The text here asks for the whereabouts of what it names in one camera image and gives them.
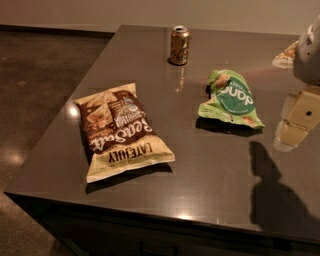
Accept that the gold soda can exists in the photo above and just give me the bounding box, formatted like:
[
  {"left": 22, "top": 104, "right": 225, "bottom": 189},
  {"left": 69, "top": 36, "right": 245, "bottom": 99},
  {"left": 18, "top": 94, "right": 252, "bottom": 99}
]
[{"left": 170, "top": 25, "right": 190, "bottom": 66}]

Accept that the yellow snack bag at edge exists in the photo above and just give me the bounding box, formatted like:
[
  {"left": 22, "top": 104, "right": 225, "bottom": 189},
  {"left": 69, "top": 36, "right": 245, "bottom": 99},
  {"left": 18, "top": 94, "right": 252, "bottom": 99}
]
[{"left": 272, "top": 41, "right": 298, "bottom": 69}]

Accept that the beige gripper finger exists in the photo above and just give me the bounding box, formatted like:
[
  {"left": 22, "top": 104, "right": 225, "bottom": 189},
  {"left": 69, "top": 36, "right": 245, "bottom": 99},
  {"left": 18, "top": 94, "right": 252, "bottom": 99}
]
[
  {"left": 281, "top": 87, "right": 320, "bottom": 130},
  {"left": 273, "top": 120, "right": 308, "bottom": 152}
]

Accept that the green rice chip bag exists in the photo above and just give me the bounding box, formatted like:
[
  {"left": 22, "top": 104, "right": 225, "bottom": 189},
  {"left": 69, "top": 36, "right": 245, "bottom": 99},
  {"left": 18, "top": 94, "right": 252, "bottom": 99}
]
[{"left": 198, "top": 69, "right": 264, "bottom": 130}]

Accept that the brown Late July chip bag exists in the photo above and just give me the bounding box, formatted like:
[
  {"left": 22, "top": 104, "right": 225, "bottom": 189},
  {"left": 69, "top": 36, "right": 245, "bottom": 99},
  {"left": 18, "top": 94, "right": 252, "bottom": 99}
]
[{"left": 75, "top": 83, "right": 175, "bottom": 183}]

